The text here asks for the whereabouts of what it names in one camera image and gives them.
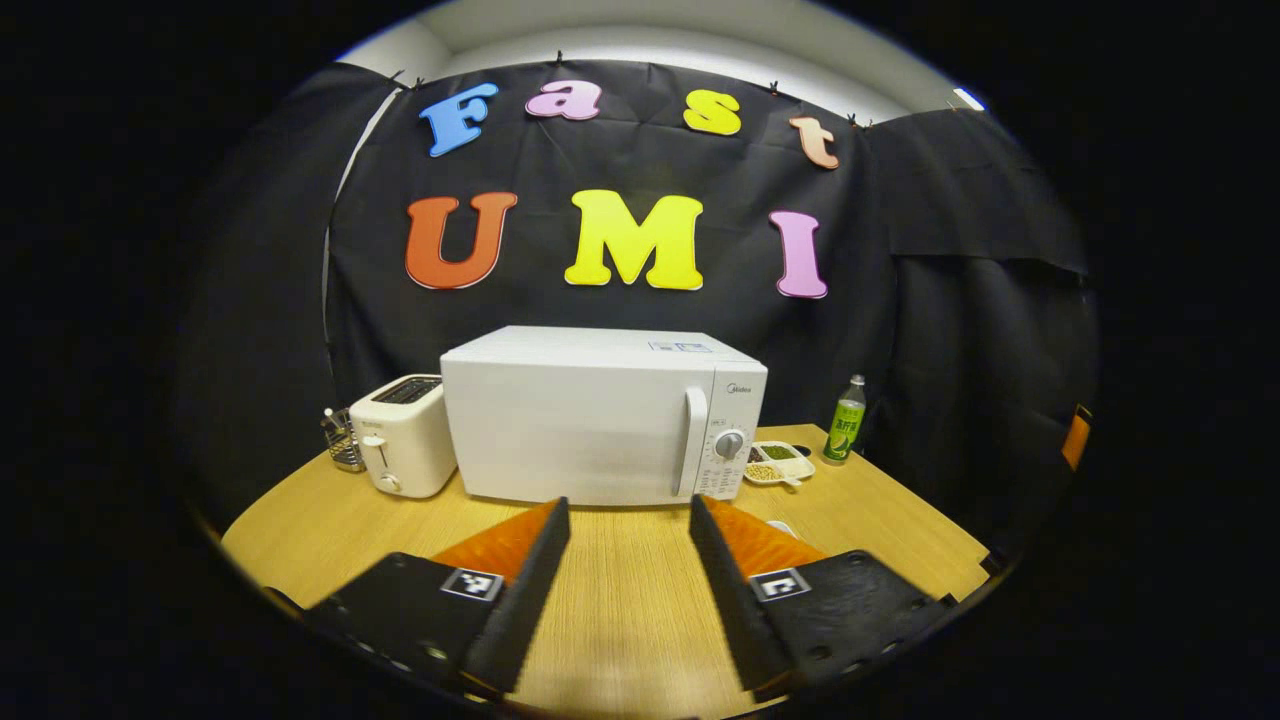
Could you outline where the white microwave oven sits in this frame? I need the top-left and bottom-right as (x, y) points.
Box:
(440, 325), (769, 506)

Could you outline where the white toaster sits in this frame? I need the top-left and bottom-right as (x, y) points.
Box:
(348, 374), (459, 499)

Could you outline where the black backdrop cloth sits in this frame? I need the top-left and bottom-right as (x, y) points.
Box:
(170, 60), (1101, 561)

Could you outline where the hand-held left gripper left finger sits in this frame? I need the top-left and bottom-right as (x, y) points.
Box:
(298, 496), (573, 698)

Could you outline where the wire utensil basket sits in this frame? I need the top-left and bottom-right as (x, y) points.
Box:
(320, 407), (366, 473)

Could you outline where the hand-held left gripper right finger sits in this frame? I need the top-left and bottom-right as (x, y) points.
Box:
(686, 492), (959, 695)

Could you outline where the divided plate of beans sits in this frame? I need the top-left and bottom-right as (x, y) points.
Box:
(743, 441), (816, 488)

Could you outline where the green drink bottle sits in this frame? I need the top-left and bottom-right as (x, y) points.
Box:
(823, 375), (867, 466)

